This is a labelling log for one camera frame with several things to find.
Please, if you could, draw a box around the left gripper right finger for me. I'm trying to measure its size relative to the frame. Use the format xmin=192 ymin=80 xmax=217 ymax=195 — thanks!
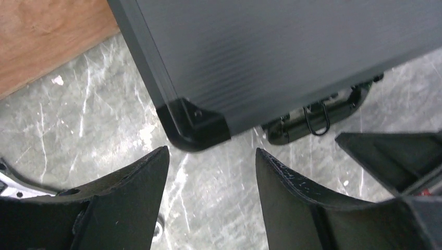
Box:
xmin=255 ymin=148 xmax=441 ymax=249

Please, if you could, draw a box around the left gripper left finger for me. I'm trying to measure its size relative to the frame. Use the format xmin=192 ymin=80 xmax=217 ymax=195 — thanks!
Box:
xmin=1 ymin=146 xmax=169 ymax=249

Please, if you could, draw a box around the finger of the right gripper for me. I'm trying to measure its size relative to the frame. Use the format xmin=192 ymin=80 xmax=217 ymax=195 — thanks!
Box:
xmin=335 ymin=131 xmax=441 ymax=196

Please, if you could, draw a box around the black poker set case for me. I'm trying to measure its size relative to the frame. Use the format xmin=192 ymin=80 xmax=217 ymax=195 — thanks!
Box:
xmin=108 ymin=1 xmax=441 ymax=152

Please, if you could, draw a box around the wooden board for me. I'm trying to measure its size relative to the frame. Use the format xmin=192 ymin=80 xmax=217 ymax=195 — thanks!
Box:
xmin=1 ymin=1 xmax=119 ymax=98

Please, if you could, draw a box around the red-handled adjustable wrench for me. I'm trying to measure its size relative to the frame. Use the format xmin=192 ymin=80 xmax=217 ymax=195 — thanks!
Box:
xmin=152 ymin=214 xmax=165 ymax=243

